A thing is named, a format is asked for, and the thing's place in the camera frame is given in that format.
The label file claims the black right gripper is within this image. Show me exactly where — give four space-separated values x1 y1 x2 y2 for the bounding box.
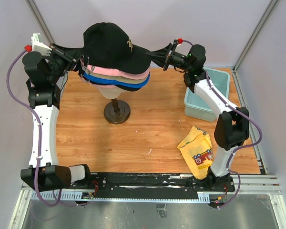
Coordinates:
145 43 191 73

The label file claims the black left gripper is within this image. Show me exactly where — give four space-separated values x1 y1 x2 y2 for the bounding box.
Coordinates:
46 43 85 83

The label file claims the pink cap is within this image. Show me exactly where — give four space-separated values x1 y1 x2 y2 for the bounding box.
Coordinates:
80 59 150 80

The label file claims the blue cap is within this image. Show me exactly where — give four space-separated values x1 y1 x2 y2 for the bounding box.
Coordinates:
82 73 150 91

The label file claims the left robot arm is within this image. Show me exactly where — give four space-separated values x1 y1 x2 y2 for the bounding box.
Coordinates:
20 44 92 192

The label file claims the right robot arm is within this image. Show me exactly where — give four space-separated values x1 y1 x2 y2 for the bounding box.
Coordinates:
146 39 249 191

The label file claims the cream mannequin head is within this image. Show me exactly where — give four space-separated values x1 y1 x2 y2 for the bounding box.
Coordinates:
96 86 126 100

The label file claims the light teal plastic bin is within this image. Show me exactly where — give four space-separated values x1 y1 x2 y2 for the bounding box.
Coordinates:
184 68 230 122

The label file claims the yellow printed cloth hat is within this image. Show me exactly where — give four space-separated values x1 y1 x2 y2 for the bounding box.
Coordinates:
177 126 213 180

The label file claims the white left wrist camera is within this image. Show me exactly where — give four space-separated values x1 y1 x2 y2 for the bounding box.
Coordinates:
24 33 52 56

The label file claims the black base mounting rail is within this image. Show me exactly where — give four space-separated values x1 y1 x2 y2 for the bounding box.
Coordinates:
69 172 235 197

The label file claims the white cable duct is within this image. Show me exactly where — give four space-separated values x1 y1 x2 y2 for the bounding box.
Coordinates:
31 190 210 203

